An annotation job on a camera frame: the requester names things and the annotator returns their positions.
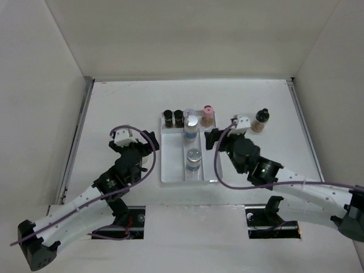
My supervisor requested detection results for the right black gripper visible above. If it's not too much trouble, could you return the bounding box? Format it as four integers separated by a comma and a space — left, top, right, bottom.
205, 127, 245, 174

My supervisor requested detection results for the pink cap spice bottle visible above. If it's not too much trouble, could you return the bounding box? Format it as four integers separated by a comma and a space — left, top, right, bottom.
201, 105, 214, 127

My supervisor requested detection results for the blue label silver-cap jar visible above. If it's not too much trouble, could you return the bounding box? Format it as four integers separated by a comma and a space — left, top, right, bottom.
184, 115, 198, 142
186, 148, 202, 172

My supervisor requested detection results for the small black cap spice bottle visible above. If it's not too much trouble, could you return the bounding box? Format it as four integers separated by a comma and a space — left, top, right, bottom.
163, 109, 173, 128

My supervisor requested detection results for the black grinder top spice bottle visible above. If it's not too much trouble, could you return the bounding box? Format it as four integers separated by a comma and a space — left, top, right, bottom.
251, 108, 270, 133

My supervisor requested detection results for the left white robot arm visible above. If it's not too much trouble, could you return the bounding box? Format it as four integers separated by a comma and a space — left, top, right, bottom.
15, 125, 160, 272

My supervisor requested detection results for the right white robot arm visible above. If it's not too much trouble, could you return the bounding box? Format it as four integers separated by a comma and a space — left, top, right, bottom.
204, 126, 363, 242

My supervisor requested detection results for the clear plastic organizer tray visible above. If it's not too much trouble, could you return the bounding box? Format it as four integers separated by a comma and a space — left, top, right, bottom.
160, 109, 218, 184

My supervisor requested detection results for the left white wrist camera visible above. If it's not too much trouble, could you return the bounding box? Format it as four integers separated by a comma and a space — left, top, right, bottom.
113, 129, 137, 147

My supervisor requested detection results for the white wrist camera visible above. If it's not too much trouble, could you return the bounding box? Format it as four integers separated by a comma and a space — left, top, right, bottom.
113, 129, 137, 147
229, 114, 251, 135

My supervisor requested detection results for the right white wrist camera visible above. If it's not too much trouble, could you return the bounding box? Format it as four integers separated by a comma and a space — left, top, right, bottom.
229, 114, 251, 135

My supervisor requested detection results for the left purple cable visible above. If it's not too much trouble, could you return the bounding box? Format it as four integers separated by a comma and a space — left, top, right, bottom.
10, 125, 157, 247

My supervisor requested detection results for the purple cable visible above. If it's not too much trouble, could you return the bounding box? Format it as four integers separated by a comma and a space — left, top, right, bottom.
213, 119, 364, 191
10, 125, 157, 247

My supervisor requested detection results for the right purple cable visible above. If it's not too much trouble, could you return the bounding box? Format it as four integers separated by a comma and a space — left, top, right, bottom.
213, 119, 364, 191

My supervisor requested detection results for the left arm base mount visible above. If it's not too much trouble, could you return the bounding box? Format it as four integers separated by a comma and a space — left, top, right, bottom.
89, 200, 146, 241

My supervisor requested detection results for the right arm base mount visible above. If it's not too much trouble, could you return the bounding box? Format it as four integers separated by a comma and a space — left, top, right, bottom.
245, 196, 301, 239

